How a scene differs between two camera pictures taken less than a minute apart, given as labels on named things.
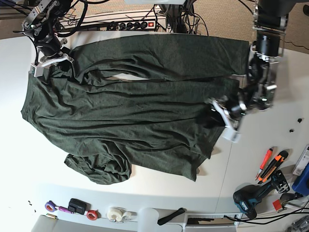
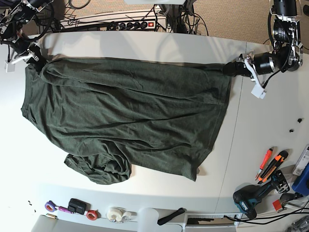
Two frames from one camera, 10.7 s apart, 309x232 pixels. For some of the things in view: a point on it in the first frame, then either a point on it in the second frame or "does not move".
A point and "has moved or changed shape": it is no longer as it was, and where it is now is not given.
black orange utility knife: x=272 y=166 does not move
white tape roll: x=119 y=213 does not move
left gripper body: x=53 y=53 → x=28 y=51
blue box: x=301 y=183 does not move
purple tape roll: x=50 y=207 does not move
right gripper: x=231 y=109 → x=258 y=64
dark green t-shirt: x=136 y=104 has moved or changed shape
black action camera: x=77 y=206 does not move
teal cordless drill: x=245 y=197 does not move
